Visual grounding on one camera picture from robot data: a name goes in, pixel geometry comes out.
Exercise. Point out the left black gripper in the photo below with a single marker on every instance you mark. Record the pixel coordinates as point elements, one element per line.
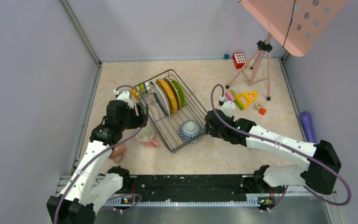
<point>138,119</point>

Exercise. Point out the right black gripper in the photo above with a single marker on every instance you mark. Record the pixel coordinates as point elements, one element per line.
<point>210,130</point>

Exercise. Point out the orange patterned bowl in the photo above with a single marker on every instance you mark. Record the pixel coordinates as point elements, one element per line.
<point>190,129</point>

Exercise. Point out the yellow dotted plate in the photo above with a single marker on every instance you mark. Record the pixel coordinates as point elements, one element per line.
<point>173,105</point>

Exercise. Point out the woven bamboo tray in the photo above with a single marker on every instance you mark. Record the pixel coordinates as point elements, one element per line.
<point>175,92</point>

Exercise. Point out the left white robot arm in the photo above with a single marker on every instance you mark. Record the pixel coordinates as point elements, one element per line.
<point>80,200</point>

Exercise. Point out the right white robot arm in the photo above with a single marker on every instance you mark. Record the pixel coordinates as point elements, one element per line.
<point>303,171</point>

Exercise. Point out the green toy brick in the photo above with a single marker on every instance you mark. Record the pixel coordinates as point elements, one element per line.
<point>237,100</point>

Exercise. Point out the pink toy brick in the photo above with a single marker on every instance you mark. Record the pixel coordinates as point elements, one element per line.
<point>230,96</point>

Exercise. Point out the pink mug white inside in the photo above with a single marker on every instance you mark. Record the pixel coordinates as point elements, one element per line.
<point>147,137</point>

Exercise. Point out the brown ceramic mug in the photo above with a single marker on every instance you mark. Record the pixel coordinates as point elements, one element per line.
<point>118,153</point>

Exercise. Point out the beige wooden cube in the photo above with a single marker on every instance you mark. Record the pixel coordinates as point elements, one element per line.
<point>258,106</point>

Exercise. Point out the orange toy cube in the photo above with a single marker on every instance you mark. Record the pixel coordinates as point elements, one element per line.
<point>262,111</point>

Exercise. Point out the red window toy block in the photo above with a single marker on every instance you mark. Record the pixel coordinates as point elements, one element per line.
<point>239,60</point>

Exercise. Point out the purple cylinder object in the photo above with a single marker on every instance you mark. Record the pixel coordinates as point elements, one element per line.
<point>306,122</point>

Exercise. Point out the pink perforated board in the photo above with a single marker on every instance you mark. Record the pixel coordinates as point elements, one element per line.
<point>295,24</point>

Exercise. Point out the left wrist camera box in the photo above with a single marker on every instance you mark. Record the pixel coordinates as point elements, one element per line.
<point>125,96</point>

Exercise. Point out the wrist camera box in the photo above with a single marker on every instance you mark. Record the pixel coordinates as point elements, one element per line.
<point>227,106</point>
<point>125,96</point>

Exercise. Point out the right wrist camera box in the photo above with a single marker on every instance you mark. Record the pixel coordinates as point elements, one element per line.
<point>227,106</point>

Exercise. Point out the black wire dish rack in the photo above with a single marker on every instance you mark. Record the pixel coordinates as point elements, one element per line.
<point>167,128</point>

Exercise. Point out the yellow triangular toy frame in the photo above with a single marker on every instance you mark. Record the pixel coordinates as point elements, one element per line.
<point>248,97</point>

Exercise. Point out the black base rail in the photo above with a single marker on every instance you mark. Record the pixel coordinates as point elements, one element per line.
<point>195,191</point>

